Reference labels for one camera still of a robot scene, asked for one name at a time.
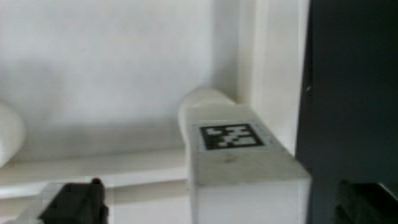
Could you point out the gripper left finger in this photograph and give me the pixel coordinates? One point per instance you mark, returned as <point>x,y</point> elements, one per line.
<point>77,206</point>

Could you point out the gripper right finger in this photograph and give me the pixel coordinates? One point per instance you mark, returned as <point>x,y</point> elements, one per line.
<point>367,203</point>

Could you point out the white leg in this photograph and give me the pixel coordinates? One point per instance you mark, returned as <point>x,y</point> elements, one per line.
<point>248,181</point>

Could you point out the white square tabletop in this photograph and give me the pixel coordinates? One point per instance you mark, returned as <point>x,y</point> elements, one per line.
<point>104,60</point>

